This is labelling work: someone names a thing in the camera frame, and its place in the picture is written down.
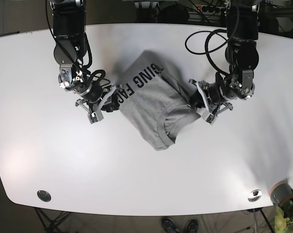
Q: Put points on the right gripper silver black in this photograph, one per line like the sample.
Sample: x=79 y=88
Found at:
x=96 y=99

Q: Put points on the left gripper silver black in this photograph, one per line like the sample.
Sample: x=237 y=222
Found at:
x=208 y=100

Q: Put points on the light grey printed T-shirt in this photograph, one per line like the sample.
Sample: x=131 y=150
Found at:
x=153 y=101

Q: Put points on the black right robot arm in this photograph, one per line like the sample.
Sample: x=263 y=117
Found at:
x=72 y=53

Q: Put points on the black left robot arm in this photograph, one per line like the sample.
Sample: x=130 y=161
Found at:
x=239 y=38

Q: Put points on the right silver table grommet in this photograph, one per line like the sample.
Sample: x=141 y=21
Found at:
x=254 y=195

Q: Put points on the silver table grommet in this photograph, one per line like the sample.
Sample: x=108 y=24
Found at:
x=254 y=195
x=44 y=195

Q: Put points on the left silver table grommet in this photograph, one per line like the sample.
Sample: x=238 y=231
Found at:
x=44 y=195

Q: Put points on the grey plant pot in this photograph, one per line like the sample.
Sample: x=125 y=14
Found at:
x=280 y=193

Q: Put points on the black folding table legs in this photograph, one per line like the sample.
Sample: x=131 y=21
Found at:
x=52 y=225

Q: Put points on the green potted plant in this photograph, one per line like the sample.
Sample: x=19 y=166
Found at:
x=284 y=218

